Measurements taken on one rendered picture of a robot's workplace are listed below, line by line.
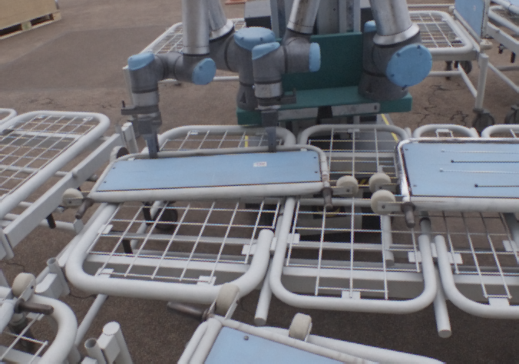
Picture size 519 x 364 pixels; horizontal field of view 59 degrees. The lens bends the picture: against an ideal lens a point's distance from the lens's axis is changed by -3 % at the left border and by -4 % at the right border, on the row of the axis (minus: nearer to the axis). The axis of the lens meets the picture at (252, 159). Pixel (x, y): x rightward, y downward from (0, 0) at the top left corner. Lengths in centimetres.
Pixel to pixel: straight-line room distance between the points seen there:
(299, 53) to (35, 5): 606
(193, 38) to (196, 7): 10
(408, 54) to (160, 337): 124
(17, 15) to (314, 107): 582
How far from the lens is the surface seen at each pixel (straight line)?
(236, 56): 176
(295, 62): 154
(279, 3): 187
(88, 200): 152
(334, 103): 180
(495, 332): 178
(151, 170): 159
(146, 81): 161
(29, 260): 230
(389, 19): 158
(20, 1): 722
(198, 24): 157
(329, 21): 195
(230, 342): 92
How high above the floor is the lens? 129
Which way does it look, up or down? 29 degrees down
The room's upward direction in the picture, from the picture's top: 6 degrees counter-clockwise
